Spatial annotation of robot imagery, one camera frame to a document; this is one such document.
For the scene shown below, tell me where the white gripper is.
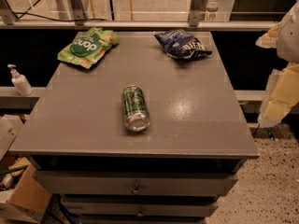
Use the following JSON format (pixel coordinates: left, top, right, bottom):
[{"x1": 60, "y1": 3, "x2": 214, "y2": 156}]
[{"x1": 255, "y1": 1, "x2": 299, "y2": 128}]

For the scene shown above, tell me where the green soda can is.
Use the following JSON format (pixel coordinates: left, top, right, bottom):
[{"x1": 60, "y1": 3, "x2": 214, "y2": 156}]
[{"x1": 121, "y1": 85, "x2": 150, "y2": 132}]

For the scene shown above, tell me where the blue chip bag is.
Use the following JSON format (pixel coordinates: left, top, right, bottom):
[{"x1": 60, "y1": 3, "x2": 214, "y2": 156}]
[{"x1": 154, "y1": 29, "x2": 212, "y2": 60}]

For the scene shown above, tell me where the grey drawer cabinet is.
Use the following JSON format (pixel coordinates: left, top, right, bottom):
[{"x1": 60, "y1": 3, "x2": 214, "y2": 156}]
[{"x1": 10, "y1": 32, "x2": 259, "y2": 224}]

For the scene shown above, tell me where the metal drawer knob upper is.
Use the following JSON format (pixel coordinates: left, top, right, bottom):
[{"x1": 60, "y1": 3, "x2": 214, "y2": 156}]
[{"x1": 132, "y1": 186, "x2": 141, "y2": 195}]

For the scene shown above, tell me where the metal drawer knob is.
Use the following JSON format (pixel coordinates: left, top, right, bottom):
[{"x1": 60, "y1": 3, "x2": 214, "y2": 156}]
[
  {"x1": 132, "y1": 186, "x2": 141, "y2": 195},
  {"x1": 136, "y1": 210, "x2": 145, "y2": 217}
]

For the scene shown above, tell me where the green snack bag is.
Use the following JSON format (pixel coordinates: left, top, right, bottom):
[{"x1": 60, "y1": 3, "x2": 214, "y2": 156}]
[{"x1": 57, "y1": 27, "x2": 120, "y2": 69}]

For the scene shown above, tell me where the metal drawer knob lower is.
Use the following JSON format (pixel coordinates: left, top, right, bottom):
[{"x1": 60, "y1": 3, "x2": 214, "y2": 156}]
[{"x1": 136, "y1": 210, "x2": 145, "y2": 217}]

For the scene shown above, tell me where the white pump bottle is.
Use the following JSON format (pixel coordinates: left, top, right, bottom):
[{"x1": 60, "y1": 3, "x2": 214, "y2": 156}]
[{"x1": 7, "y1": 64, "x2": 33, "y2": 96}]

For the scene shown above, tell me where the cardboard box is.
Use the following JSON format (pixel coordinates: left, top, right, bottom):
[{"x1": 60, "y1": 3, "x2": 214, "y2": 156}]
[{"x1": 0, "y1": 163, "x2": 51, "y2": 223}]

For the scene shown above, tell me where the black cable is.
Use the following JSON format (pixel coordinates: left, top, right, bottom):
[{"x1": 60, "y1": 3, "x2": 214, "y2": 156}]
[{"x1": 12, "y1": 11, "x2": 108, "y2": 23}]

